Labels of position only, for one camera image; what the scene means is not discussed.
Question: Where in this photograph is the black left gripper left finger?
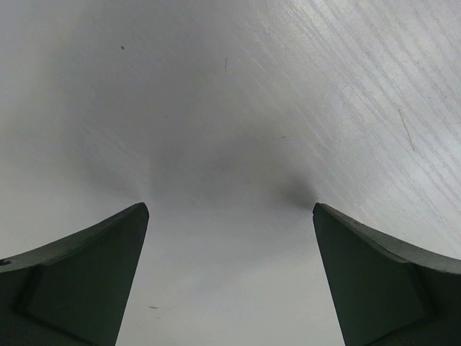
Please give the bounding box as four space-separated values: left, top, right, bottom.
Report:
1 203 148 345

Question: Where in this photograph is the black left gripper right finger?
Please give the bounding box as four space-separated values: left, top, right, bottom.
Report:
313 203 460 345

